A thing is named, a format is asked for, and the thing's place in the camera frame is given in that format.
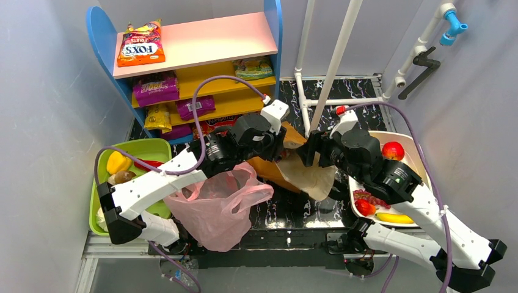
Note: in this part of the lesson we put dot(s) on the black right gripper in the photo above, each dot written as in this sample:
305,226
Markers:
315,145

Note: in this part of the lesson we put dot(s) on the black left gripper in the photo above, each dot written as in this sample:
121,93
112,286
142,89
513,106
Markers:
273,146

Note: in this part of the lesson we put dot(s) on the brown Trader Joe's tote bag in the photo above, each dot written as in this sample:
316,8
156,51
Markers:
291,174

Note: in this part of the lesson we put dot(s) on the pink plastic grocery bag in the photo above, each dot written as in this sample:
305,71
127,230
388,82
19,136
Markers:
215,212

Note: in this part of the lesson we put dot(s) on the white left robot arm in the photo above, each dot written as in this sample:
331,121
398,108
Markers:
124,206

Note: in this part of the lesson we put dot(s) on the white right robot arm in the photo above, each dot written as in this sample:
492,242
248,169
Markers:
460,258

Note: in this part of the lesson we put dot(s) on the red Kopiko snack bag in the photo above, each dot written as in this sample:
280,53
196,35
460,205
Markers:
210,125

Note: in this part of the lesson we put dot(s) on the green yellow snack bag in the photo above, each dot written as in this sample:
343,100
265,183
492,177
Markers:
253,68

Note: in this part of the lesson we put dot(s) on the bottom magenta snack bag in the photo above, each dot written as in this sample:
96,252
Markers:
177,132

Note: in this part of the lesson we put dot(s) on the magenta Toor snack bag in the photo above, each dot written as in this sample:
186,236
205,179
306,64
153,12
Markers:
155,88

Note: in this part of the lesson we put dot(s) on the orange Fox's candy bag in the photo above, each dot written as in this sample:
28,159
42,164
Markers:
141,45

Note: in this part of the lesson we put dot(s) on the small magenta snack packet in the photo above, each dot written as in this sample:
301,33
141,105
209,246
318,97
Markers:
203,105

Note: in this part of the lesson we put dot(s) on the red grape bunch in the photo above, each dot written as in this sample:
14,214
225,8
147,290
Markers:
361,194

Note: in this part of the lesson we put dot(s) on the blue pink yellow shelf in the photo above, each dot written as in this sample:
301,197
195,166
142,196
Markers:
201,54

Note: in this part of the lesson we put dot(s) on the red strawberry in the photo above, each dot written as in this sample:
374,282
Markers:
364,207

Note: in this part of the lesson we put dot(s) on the red apple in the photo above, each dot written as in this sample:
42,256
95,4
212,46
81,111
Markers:
393,150

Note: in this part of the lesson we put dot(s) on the green vegetable tray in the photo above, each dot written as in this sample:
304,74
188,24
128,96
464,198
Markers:
147,149

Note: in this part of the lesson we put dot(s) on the white fruit tray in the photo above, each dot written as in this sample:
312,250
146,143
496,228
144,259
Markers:
411,158

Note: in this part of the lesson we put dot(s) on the red chili pepper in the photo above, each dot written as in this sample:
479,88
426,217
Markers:
147,164

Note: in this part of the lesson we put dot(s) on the brown mushroom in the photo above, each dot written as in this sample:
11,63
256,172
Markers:
121,177

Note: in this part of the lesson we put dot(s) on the yellow bell pepper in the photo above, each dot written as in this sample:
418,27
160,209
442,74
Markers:
117,162

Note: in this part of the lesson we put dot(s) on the blue pipe fitting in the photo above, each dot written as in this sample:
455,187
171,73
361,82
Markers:
456,28

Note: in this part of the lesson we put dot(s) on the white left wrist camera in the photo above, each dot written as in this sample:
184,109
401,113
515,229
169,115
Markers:
275,112

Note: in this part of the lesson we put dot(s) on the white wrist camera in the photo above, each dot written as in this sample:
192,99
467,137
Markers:
275,112
347,119

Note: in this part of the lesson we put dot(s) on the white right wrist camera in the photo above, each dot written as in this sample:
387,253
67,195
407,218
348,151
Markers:
347,119

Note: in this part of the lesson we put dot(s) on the white PVC pipe frame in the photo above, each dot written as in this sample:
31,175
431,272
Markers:
311,109

